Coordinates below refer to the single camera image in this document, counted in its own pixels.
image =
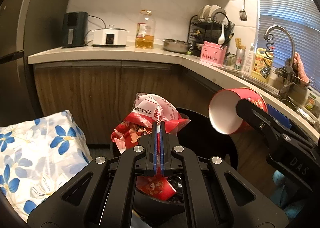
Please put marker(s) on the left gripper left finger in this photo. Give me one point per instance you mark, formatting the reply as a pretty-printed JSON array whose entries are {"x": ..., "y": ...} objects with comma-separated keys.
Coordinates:
[{"x": 101, "y": 194}]

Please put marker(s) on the black round trash bin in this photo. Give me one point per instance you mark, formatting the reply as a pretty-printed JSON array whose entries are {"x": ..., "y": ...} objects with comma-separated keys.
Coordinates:
[{"x": 153, "y": 208}]

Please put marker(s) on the stainless steel bowl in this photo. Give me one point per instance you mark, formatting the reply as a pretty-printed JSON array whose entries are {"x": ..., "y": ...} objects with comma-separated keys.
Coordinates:
[{"x": 174, "y": 45}]

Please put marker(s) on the white electric cooker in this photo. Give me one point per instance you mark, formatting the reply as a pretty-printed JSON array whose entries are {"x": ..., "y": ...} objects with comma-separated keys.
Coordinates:
[{"x": 110, "y": 36}]

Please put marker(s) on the pink dish cloth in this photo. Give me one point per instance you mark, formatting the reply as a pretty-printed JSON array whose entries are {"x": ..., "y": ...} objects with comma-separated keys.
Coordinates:
[{"x": 297, "y": 61}]

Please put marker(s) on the wooden lower cabinets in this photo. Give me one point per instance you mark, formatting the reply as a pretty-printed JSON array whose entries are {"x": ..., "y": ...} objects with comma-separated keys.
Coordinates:
[{"x": 100, "y": 94}]

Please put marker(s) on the small green jar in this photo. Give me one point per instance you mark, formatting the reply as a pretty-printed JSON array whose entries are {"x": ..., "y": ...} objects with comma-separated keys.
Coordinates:
[{"x": 310, "y": 102}]

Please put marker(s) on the hanging metal spatula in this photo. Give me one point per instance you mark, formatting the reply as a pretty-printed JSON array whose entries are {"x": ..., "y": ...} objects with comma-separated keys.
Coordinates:
[{"x": 242, "y": 12}]

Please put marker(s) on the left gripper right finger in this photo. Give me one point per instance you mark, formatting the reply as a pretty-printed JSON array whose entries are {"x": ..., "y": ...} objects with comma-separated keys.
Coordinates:
[{"x": 214, "y": 193}]

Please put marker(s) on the chrome kitchen faucet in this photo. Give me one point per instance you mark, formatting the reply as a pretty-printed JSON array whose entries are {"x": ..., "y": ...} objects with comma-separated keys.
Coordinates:
[{"x": 287, "y": 71}]

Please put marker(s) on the black air fryer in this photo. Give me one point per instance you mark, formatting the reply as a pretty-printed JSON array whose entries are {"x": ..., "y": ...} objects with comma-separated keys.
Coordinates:
[{"x": 74, "y": 29}]

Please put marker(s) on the floral blue white tablecloth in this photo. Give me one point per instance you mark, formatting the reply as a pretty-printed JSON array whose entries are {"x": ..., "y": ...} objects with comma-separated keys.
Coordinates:
[{"x": 38, "y": 157}]

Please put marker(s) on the yellow detergent bottle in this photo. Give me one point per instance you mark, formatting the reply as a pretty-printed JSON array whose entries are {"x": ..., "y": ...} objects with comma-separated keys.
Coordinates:
[{"x": 261, "y": 61}]

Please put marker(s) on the white ceramic spoon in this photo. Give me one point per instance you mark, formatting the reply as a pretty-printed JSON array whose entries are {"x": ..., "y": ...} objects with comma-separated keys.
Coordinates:
[{"x": 221, "y": 39}]

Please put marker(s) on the pink utensil basket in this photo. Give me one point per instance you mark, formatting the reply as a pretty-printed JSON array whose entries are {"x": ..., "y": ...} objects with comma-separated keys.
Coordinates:
[{"x": 213, "y": 53}]

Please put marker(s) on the steel kitchen sink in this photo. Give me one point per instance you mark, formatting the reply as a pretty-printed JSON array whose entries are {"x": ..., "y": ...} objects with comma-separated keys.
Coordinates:
[{"x": 296, "y": 96}]

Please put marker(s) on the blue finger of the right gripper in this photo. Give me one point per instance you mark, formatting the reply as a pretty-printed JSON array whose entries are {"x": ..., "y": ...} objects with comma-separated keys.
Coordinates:
[{"x": 279, "y": 116}]

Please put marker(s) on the black plastic bag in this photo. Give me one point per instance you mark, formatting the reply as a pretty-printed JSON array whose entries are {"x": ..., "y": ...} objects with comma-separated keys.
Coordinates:
[{"x": 176, "y": 182}]

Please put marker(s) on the black dish rack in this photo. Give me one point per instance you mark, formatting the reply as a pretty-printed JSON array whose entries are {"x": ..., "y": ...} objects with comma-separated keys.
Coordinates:
[{"x": 208, "y": 25}]

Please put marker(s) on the red paper cup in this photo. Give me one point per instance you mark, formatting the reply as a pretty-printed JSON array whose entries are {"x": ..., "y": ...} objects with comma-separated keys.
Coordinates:
[
  {"x": 157, "y": 187},
  {"x": 222, "y": 109}
]

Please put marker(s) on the window blinds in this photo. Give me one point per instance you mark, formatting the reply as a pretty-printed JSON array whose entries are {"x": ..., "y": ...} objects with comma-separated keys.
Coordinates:
[{"x": 301, "y": 19}]

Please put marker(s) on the dark grey refrigerator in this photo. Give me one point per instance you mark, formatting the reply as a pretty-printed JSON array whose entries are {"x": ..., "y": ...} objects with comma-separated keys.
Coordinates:
[{"x": 27, "y": 27}]

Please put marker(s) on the red white plastic bag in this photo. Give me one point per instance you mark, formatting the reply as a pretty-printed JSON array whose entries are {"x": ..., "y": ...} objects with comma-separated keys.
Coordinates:
[{"x": 147, "y": 109}]

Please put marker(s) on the cooking oil bottle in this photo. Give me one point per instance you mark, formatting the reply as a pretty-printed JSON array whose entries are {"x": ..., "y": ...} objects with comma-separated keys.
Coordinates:
[{"x": 145, "y": 32}]

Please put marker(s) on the white soap bottle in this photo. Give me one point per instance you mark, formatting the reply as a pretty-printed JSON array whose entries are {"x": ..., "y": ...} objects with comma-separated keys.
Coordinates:
[{"x": 248, "y": 61}]

